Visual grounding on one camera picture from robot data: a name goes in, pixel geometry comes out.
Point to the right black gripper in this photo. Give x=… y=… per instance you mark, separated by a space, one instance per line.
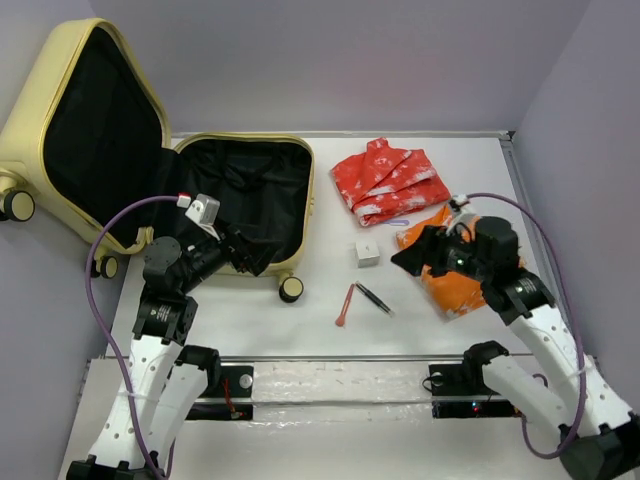
x=428 y=250

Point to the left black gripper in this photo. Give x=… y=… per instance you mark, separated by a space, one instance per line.
x=255 y=253

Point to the orange white patterned garment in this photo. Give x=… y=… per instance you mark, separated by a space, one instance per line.
x=454 y=294

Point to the small white box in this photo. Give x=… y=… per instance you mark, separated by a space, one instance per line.
x=366 y=253

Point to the black pen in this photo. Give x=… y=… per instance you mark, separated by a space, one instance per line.
x=379 y=303

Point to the red white patterned garment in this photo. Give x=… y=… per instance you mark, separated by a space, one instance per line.
x=384 y=182

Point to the red toothbrush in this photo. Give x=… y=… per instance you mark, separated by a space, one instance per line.
x=341 y=319

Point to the yellow hard-shell suitcase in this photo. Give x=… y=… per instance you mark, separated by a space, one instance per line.
x=88 y=141

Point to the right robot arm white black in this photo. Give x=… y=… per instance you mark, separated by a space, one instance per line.
x=597 y=431

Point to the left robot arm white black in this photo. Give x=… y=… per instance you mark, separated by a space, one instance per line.
x=163 y=374

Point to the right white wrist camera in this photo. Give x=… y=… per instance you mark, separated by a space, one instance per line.
x=461 y=213

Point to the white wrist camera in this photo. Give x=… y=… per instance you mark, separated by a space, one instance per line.
x=461 y=213
x=203 y=211

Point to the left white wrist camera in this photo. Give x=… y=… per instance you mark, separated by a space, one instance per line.
x=203 y=211

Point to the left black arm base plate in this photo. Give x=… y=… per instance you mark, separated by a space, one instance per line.
x=230 y=399

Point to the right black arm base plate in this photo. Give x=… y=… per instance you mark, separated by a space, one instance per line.
x=453 y=396

